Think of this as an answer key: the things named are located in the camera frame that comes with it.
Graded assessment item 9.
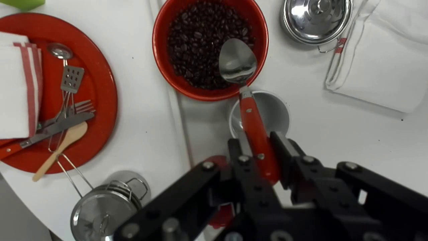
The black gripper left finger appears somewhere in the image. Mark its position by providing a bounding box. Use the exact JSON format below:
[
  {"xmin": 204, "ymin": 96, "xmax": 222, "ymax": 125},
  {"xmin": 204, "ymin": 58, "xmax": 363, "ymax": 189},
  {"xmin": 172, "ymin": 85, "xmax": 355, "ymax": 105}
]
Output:
[{"xmin": 114, "ymin": 140, "xmax": 281, "ymax": 241}]

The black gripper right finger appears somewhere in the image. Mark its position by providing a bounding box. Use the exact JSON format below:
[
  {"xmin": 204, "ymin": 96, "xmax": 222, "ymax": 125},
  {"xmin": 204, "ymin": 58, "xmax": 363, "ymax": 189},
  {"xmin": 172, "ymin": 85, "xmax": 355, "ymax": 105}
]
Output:
[{"xmin": 271, "ymin": 132, "xmax": 428, "ymax": 241}]

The red handled metal spoon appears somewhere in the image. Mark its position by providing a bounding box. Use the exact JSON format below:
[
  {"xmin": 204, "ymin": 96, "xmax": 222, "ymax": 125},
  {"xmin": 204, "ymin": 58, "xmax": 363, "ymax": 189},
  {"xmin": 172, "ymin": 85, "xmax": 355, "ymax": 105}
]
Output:
[{"xmin": 218, "ymin": 38, "xmax": 280, "ymax": 185}]

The small wooden spoon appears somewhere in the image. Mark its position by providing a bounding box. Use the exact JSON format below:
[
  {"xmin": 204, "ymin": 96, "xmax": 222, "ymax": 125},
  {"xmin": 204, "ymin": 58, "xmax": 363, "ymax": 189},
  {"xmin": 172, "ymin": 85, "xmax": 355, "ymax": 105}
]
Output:
[{"xmin": 33, "ymin": 122, "xmax": 89, "ymax": 183}]

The red bowl with beans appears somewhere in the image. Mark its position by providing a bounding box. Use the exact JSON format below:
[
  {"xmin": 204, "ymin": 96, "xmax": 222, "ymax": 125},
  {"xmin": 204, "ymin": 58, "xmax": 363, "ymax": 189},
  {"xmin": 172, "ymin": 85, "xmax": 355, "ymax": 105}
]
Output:
[{"xmin": 152, "ymin": 0, "xmax": 269, "ymax": 102}]

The white mug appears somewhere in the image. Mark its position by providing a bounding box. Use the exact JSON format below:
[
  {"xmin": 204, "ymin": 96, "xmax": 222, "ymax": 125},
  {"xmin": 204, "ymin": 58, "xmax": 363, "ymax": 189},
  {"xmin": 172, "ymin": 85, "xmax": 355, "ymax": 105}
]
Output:
[{"xmin": 228, "ymin": 92, "xmax": 291, "ymax": 139}]

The small steel pot with lid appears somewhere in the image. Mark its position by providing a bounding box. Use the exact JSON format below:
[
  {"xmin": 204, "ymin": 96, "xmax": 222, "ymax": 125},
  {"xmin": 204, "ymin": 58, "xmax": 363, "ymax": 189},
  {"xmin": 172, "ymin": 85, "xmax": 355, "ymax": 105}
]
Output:
[{"xmin": 70, "ymin": 171, "xmax": 152, "ymax": 241}]

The folded white cloth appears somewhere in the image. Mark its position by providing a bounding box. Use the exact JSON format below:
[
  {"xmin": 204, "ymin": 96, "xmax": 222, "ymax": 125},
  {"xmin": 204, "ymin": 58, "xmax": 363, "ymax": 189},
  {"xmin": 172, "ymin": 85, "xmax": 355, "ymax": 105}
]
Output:
[{"xmin": 325, "ymin": 0, "xmax": 428, "ymax": 114}]

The metal fork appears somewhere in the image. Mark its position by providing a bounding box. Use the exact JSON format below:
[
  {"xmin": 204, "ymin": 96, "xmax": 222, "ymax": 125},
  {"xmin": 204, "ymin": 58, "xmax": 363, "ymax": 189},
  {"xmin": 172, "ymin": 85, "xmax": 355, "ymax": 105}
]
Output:
[{"xmin": 38, "ymin": 100, "xmax": 95, "ymax": 130}]

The red plate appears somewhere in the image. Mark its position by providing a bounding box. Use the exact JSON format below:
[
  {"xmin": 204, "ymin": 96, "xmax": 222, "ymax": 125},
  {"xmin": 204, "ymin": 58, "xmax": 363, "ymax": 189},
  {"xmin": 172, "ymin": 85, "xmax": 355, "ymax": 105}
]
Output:
[{"xmin": 0, "ymin": 14, "xmax": 118, "ymax": 168}]

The round steel lidded tin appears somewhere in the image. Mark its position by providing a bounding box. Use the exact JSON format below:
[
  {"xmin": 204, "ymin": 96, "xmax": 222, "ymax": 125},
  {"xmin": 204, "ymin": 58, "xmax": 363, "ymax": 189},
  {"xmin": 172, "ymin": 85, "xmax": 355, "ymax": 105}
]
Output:
[{"xmin": 283, "ymin": 0, "xmax": 354, "ymax": 46}]

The small metal spatula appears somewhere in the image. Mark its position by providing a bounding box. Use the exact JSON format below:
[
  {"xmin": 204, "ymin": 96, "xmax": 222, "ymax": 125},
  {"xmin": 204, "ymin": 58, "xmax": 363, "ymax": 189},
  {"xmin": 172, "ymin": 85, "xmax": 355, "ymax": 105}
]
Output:
[{"xmin": 43, "ymin": 66, "xmax": 85, "ymax": 128}]

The white red striped napkin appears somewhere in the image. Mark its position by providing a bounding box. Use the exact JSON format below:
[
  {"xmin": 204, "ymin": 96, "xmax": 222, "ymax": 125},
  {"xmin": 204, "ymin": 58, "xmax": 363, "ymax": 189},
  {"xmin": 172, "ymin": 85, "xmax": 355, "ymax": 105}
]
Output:
[{"xmin": 0, "ymin": 33, "xmax": 43, "ymax": 140}]

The green bottle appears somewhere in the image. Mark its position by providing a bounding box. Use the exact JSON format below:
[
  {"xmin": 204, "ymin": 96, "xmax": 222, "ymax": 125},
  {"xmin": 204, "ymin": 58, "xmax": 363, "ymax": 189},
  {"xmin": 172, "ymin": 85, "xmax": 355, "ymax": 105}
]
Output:
[{"xmin": 0, "ymin": 0, "xmax": 46, "ymax": 11}]

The red handled knife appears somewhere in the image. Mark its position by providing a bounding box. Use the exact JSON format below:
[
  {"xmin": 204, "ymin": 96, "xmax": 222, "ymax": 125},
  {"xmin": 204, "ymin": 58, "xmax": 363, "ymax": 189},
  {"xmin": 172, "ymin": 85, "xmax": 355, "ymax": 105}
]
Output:
[{"xmin": 0, "ymin": 112, "xmax": 95, "ymax": 160}]

